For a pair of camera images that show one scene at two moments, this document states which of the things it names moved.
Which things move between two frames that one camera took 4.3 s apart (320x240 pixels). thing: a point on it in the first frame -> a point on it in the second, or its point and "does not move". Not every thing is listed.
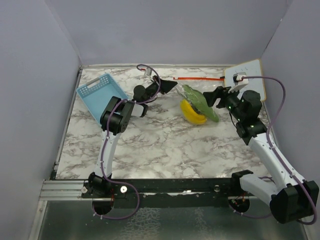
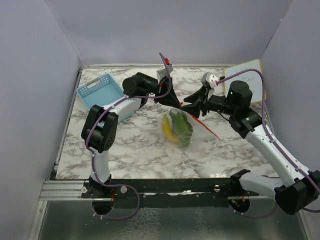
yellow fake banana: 190,114 -> 167,130
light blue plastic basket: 97,94 does not move
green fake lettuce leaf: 198,100 -> 182,128
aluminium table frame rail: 62,190 does not move
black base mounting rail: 164,193 does not move
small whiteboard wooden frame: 252,68 does not move
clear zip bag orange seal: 191,102 -> 186,130
